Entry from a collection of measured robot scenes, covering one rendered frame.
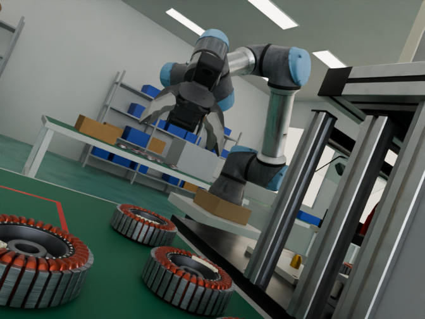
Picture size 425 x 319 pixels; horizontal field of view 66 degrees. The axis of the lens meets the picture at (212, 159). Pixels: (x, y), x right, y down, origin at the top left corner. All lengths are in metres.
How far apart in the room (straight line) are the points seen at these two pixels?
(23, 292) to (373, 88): 0.43
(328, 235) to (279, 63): 0.77
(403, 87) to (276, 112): 0.77
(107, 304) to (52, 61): 6.84
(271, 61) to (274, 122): 0.21
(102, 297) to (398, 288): 0.29
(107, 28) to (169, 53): 1.36
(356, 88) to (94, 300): 0.40
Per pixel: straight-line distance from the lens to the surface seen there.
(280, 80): 1.15
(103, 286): 0.38
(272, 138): 1.22
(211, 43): 0.78
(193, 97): 0.63
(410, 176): 0.41
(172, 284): 0.38
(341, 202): 0.46
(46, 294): 0.30
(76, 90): 7.12
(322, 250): 0.46
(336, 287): 0.63
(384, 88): 0.47
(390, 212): 0.40
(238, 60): 1.10
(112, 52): 7.29
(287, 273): 0.66
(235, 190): 1.32
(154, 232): 0.54
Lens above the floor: 0.90
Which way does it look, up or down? 2 degrees up
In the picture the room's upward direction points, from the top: 23 degrees clockwise
